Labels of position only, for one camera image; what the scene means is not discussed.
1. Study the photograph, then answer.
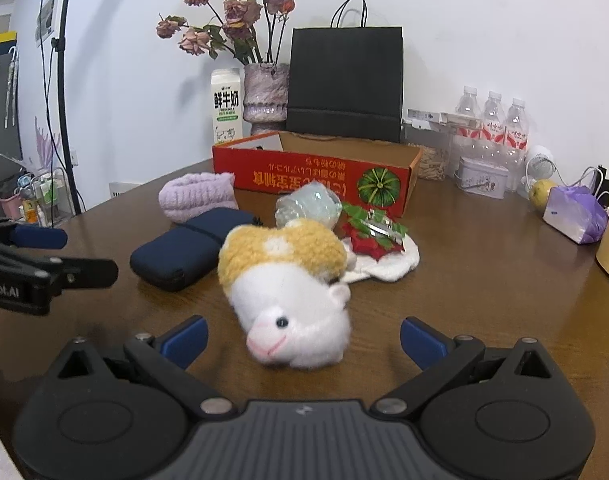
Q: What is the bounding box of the clear plastic container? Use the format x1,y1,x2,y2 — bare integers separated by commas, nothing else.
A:
401,120,455,181

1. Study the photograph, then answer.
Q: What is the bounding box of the silver hair clip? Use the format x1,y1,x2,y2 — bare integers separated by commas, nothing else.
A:
361,217,409,246

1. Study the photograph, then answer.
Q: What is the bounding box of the purple tissue pack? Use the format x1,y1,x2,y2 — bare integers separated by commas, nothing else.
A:
543,185,609,245

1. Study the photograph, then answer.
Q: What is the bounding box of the wall poster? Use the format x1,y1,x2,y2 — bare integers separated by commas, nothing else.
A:
37,0,60,41

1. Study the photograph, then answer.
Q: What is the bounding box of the white green milk carton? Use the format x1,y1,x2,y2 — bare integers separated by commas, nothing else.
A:
211,68,244,146

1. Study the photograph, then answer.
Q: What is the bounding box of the black charger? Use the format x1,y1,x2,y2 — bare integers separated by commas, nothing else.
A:
594,165,609,206

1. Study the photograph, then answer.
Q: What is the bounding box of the lavender fluffy headband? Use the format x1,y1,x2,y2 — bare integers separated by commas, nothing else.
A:
158,171,239,225

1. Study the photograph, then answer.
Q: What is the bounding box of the red cardboard box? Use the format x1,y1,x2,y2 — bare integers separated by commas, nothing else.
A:
213,131,424,217

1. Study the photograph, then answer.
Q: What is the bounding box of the red green festive ornament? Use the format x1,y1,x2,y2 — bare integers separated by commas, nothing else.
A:
340,203,410,258

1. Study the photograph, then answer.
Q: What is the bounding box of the dried rose bouquet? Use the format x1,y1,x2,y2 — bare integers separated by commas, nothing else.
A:
157,0,296,66

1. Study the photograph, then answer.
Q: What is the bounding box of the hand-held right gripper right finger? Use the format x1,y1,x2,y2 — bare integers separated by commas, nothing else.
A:
369,316,555,416

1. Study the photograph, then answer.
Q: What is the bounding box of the cluttered storage rack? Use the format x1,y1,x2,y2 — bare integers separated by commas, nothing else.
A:
0,165,78,228

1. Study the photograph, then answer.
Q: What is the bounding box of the black paper bag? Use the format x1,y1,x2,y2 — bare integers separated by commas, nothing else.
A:
286,0,404,143

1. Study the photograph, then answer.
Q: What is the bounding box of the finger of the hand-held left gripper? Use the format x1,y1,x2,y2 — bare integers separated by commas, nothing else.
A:
0,240,119,297
0,217,68,251

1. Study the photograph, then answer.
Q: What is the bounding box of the white metal tin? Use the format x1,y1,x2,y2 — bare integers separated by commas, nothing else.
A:
454,156,510,200

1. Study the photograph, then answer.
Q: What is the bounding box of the navy blue zip case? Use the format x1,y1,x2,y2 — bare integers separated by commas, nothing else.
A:
130,207,258,292

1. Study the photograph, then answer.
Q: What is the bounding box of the black light stand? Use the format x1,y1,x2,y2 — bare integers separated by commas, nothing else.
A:
49,0,88,216

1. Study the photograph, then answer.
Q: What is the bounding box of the iridescent ball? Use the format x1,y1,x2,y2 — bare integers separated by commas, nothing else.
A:
276,183,344,231

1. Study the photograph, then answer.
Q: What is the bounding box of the purple marbled vase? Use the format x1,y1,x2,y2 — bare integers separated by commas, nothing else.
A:
243,62,290,136

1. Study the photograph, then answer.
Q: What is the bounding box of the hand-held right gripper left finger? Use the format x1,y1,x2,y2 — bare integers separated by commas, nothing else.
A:
57,315,238,417

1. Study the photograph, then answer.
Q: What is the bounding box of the green apple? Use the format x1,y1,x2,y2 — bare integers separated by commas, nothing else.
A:
529,179,557,211

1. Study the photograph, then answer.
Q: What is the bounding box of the yellow white hamster plush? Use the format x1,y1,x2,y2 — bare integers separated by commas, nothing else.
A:
218,218,357,368

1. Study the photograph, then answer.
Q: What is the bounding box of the small white fan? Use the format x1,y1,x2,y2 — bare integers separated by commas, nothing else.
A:
524,145,560,183

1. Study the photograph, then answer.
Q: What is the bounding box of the white flat carton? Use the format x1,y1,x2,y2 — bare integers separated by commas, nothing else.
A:
407,108,447,124

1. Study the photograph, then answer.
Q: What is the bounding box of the clear water bottle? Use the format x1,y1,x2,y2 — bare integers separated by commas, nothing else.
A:
454,86,484,161
481,91,507,166
504,98,530,171

